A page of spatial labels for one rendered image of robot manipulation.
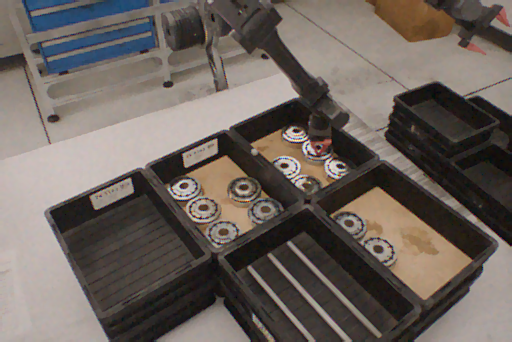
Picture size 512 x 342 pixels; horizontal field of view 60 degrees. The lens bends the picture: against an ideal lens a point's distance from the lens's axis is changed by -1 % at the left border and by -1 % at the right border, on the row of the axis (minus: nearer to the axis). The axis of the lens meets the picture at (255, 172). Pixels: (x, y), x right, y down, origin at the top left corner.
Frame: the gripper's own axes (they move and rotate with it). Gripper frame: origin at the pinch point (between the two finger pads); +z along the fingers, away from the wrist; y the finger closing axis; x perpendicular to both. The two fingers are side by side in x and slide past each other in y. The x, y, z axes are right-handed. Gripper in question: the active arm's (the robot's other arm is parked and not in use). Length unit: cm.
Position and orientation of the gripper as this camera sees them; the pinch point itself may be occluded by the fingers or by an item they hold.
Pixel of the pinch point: (318, 146)
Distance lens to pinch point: 149.8
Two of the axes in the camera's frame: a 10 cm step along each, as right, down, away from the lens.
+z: 0.2, 7.1, 7.0
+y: 0.7, -7.0, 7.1
